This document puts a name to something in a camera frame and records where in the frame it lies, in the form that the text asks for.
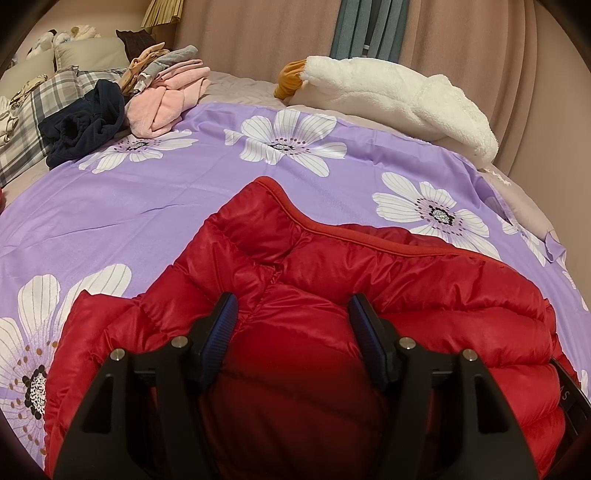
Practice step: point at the white cloth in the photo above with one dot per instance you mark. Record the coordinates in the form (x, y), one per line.
(9, 127)

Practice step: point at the floral patterned small clothes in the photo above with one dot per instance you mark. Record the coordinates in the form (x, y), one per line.
(23, 92)

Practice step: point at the teal curtain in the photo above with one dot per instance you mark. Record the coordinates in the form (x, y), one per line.
(355, 27)

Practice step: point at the navy blue garment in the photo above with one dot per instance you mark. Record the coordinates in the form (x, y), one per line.
(92, 124)

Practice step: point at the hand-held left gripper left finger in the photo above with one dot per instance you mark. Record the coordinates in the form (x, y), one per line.
(220, 344)

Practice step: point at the pink fleece garment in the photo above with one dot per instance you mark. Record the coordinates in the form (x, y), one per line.
(161, 106)

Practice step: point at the purple floral blanket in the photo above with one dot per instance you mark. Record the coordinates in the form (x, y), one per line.
(184, 194)

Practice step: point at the pink curtain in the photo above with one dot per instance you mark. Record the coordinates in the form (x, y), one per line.
(485, 46)
(254, 37)

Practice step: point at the beige pleated skirt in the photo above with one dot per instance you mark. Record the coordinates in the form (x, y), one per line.
(161, 11)

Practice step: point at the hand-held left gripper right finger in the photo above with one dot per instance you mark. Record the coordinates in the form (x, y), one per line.
(371, 344)

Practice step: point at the red puffer jacket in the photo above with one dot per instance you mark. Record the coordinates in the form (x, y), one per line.
(300, 360)

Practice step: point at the small beige headboard cushion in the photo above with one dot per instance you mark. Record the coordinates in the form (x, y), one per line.
(92, 53)

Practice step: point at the dark brown cloth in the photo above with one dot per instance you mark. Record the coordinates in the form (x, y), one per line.
(136, 44)

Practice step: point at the grey garment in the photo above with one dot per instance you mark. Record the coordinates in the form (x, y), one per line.
(178, 55)

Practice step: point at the orange beige garment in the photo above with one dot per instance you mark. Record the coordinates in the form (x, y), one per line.
(143, 57)

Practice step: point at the white goose plush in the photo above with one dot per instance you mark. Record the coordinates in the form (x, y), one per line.
(392, 97)

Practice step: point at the white plush toy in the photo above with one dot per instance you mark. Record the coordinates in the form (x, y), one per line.
(76, 34)

